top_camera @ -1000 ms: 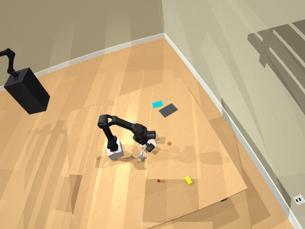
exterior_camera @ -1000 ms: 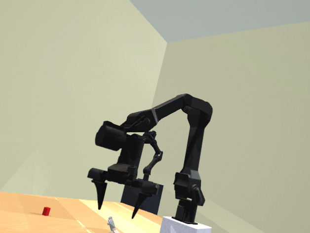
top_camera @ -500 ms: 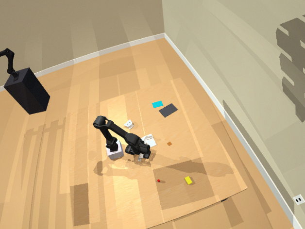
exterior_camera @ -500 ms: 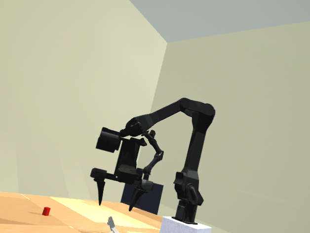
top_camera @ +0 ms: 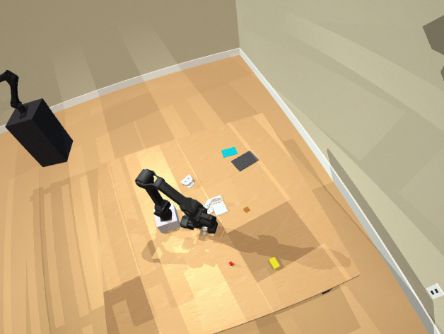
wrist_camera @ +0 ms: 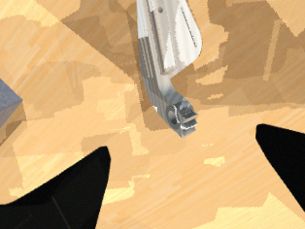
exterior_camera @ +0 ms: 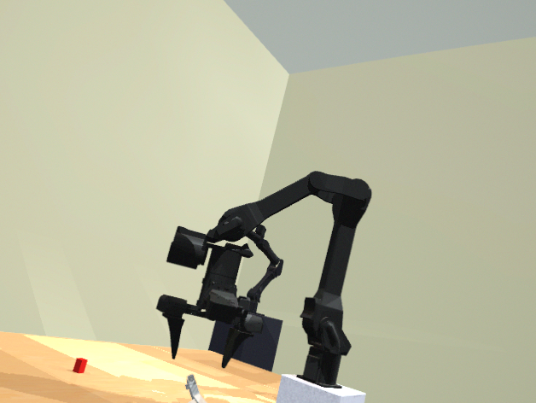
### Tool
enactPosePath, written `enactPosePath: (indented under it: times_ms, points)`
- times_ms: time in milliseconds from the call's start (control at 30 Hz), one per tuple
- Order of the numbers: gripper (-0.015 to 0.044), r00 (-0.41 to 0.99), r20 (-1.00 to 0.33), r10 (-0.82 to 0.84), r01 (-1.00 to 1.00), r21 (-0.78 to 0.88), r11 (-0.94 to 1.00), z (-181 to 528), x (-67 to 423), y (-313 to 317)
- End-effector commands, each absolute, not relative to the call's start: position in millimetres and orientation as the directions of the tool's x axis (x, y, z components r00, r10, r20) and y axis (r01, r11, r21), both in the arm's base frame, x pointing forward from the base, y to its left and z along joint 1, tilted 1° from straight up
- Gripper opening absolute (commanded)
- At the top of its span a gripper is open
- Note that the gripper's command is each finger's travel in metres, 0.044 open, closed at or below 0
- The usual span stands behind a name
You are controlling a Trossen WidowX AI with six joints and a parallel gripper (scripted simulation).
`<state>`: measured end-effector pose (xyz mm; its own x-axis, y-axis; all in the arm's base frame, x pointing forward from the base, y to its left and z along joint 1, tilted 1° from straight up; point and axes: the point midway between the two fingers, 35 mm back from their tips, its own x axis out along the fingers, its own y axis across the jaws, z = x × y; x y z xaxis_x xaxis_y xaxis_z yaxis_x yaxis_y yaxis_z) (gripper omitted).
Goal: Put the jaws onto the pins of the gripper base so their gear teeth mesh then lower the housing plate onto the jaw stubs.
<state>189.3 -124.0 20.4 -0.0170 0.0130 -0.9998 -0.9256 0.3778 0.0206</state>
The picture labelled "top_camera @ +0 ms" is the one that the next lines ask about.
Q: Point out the cyan flat rectangular plate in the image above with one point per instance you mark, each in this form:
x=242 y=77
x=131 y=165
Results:
x=229 y=152

